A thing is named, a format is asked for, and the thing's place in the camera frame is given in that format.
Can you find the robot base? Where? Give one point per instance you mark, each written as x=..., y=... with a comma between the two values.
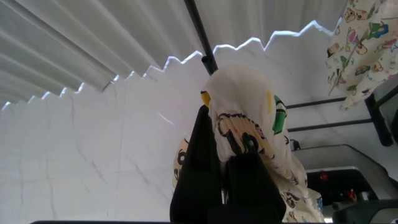
x=342, y=183

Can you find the white curtain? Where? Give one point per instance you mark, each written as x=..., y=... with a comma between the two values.
x=93, y=37

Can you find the cream printed garment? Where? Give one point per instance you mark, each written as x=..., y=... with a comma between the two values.
x=242, y=93

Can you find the cream printed shirt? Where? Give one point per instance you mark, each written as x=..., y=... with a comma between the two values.
x=363, y=46

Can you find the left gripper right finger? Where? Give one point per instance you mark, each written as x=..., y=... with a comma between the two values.
x=255, y=193

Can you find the black clothes rack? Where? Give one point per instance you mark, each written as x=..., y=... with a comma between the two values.
x=202, y=34

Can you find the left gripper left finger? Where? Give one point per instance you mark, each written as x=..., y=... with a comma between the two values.
x=196, y=186

